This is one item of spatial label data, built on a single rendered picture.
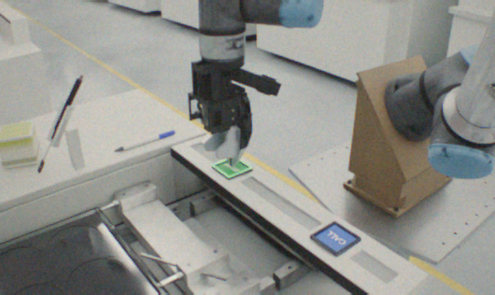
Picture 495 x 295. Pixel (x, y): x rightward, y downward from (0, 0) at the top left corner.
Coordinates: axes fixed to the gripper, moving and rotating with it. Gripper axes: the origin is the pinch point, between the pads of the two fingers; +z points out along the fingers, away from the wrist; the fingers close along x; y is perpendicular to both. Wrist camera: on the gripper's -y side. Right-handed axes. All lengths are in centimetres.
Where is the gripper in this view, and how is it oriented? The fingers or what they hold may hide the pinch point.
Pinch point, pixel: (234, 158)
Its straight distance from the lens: 82.1
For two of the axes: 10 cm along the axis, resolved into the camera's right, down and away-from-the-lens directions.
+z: 0.0, 8.8, 4.8
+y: -7.9, 3.0, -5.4
